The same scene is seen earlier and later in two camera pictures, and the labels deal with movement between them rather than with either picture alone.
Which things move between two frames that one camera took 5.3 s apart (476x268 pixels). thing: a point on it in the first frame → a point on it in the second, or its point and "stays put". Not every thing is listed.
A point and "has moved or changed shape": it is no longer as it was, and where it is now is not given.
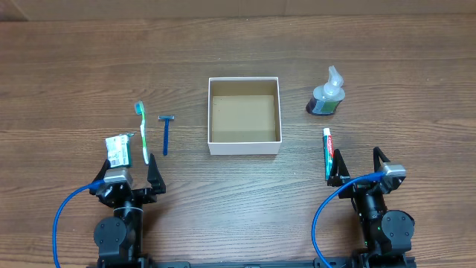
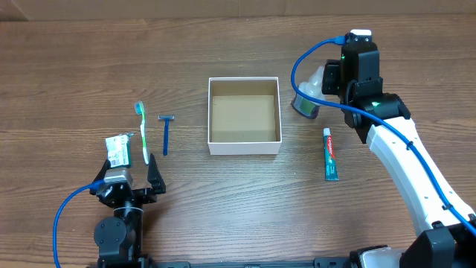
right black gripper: (361, 187) → (331, 74)
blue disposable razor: (166, 117) stays put
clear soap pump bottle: (326, 97) has moved or changed shape
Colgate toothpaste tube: (328, 149) stays put
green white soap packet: (119, 152) stays put
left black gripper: (132, 193) stays put
